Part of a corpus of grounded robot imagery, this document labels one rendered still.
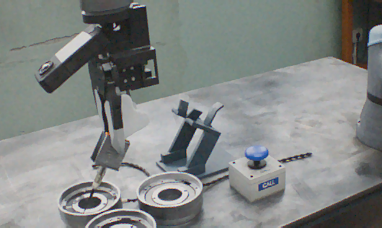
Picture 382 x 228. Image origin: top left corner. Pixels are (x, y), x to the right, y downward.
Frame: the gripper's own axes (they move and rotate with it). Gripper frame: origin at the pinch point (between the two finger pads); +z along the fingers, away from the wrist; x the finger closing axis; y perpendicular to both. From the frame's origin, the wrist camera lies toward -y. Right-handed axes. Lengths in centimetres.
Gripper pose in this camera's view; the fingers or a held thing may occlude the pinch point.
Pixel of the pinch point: (112, 143)
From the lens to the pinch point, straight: 75.8
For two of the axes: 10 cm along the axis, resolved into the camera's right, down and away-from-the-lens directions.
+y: 8.9, -2.6, 3.8
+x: -4.5, -3.2, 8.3
